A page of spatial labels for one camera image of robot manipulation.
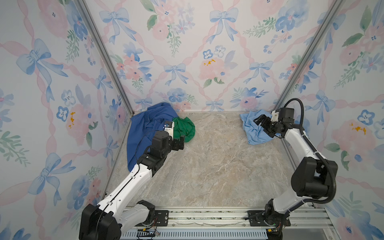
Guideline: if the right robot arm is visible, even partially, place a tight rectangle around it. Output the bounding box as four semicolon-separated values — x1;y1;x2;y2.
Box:
246;108;338;235

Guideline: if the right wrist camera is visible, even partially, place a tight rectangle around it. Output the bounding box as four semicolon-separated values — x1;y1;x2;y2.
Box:
271;110;280;122

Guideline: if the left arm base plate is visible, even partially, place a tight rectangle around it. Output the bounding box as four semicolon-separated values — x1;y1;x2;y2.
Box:
136;210;170;228

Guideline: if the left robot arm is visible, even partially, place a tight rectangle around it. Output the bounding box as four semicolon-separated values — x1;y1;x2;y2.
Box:
79;129;185;240

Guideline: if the left aluminium corner post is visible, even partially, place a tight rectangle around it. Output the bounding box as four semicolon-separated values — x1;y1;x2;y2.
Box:
74;0;134;117

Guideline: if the aluminium corner post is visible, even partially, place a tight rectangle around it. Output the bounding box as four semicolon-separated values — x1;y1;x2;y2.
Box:
272;0;344;111
74;0;134;117

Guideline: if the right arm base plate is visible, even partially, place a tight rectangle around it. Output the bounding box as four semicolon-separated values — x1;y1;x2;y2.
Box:
245;210;284;228

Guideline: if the green cloth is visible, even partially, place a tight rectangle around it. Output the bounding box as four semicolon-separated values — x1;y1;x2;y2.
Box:
173;117;196;143

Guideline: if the dark blue cloth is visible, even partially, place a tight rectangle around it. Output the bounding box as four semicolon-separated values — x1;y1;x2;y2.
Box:
127;103;178;172

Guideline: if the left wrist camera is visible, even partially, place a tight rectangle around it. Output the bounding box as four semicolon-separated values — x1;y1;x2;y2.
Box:
164;121;175;139

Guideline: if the light blue cloth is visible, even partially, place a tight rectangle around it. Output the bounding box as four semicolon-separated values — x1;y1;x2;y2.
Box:
240;110;272;146

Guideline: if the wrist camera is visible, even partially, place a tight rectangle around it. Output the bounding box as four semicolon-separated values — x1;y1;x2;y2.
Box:
164;121;175;139
271;110;280;122

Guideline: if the right aluminium corner post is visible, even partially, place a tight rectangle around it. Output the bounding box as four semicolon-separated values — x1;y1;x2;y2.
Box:
272;0;344;111

